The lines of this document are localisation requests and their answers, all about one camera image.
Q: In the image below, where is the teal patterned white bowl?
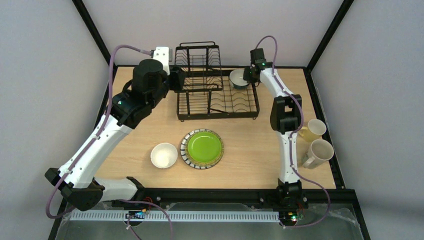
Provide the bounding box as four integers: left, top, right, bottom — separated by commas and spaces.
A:
229, 69, 249, 90

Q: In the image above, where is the plain white bowl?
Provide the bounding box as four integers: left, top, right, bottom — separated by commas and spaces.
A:
150, 142, 179, 169

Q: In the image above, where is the yellow mug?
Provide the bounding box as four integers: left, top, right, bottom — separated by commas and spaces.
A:
298, 119, 327, 143

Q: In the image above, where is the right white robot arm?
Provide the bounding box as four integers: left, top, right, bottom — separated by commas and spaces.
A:
243, 48, 303, 209

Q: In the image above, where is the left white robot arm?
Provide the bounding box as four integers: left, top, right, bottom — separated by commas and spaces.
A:
45, 59, 186, 211

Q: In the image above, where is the blue striped white plate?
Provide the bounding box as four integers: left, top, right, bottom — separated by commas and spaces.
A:
179, 128, 224, 170

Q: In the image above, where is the green plate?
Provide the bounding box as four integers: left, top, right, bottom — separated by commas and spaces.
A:
187, 131, 224, 165

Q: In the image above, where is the beige mug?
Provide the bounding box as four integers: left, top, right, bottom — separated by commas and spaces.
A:
301, 139, 335, 169

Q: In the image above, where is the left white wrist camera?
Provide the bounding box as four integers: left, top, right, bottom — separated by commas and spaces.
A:
152, 46, 173, 76

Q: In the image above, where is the black wire dish rack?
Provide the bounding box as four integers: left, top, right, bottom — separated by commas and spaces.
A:
174, 41, 260, 122

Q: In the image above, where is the white slotted cable duct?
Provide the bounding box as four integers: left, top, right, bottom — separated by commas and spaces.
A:
69, 210, 280, 223

